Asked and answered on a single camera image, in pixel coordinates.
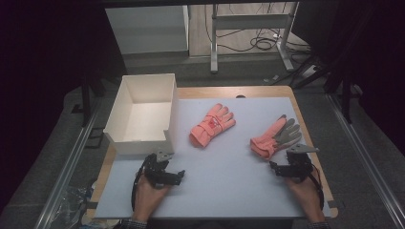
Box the pale grey table mat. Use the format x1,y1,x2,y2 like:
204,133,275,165
95,96,332,220

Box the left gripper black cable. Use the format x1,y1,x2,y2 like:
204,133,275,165
131,156,151,212

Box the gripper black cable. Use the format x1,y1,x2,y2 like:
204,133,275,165
309,163,326,212
131,156,151,212

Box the metal floor rail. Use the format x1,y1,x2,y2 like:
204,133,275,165
327,93,405,229
33,103,100,229

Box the pink glove with cartoon print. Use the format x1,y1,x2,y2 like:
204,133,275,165
189,102,237,149

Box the person's left hand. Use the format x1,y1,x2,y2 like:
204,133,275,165
133,174,171,221

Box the white cabinet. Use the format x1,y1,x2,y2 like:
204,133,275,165
104,4,191,55

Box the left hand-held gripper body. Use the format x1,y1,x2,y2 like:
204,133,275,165
141,151,180,190

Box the clear plastic bag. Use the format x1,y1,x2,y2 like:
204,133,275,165
54,185,97,229

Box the white box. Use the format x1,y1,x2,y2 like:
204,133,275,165
103,73,180,156

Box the person's right hand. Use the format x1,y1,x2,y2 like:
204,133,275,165
284,170,324,222

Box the pink glove with grey palm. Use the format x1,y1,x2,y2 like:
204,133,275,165
249,114,303,160

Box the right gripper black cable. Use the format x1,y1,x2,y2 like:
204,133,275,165
309,163,326,212

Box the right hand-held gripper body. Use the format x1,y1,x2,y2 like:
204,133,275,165
285,143,320,184

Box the grey metal desk frame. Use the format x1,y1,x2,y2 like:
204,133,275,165
209,1,301,74

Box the dark metal stand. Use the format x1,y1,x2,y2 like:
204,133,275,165
70,74,107,129
324,71,356,124

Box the black floor cables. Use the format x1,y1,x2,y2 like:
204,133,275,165
218,27,312,54

